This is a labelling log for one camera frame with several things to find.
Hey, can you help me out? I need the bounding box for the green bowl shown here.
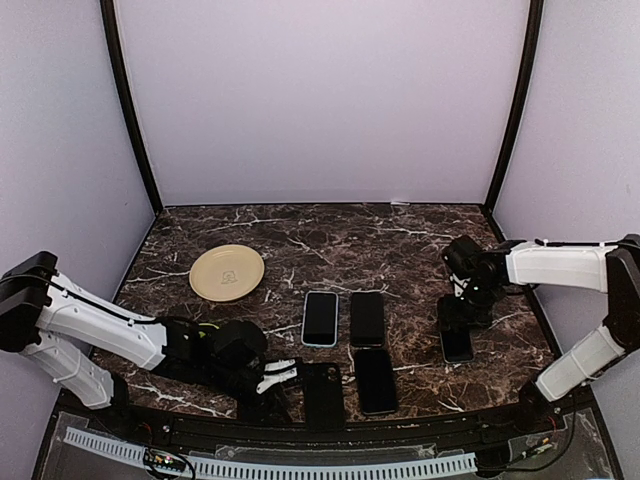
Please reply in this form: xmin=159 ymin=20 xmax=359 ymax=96
xmin=196 ymin=322 xmax=220 ymax=341

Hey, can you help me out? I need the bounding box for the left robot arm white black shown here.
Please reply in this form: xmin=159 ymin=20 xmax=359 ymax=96
xmin=1 ymin=251 xmax=299 ymax=436

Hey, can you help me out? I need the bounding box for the right black frame post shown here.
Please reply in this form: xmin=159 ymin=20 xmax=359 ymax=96
xmin=483 ymin=0 xmax=544 ymax=216

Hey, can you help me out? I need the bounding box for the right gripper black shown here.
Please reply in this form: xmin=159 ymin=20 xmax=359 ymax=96
xmin=438 ymin=279 xmax=501 ymax=330

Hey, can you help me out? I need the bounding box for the left black frame post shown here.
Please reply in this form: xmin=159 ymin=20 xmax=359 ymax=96
xmin=99 ymin=0 xmax=164 ymax=216

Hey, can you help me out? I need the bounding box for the beige round plate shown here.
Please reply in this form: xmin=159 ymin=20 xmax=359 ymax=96
xmin=189 ymin=244 xmax=265 ymax=302

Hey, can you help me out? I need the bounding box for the teal edged phone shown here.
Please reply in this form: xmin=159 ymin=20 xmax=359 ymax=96
xmin=440 ymin=328 xmax=474 ymax=364

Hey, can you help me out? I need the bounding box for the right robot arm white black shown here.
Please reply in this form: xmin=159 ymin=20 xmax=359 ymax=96
xmin=437 ymin=234 xmax=639 ymax=434

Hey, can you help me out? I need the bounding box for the white cable duct strip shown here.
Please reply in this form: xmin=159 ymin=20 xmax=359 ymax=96
xmin=63 ymin=427 xmax=478 ymax=479

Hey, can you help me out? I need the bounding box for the black front rail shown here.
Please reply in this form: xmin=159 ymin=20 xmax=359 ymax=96
xmin=59 ymin=389 xmax=591 ymax=454

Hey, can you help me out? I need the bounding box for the black frame post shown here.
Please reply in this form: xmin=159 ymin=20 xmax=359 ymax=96
xmin=483 ymin=0 xmax=544 ymax=216
xmin=99 ymin=0 xmax=164 ymax=216

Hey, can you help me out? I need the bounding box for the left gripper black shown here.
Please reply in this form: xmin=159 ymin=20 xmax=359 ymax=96
xmin=206 ymin=360 xmax=293 ymax=425

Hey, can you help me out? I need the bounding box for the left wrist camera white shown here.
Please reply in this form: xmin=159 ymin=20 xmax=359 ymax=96
xmin=251 ymin=358 xmax=303 ymax=395

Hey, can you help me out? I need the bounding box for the light blue phone case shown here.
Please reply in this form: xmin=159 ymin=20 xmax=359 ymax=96
xmin=301 ymin=291 xmax=340 ymax=349

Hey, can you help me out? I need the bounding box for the black phone case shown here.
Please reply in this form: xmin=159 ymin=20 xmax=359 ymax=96
xmin=348 ymin=291 xmax=387 ymax=349
xmin=302 ymin=363 xmax=346 ymax=432

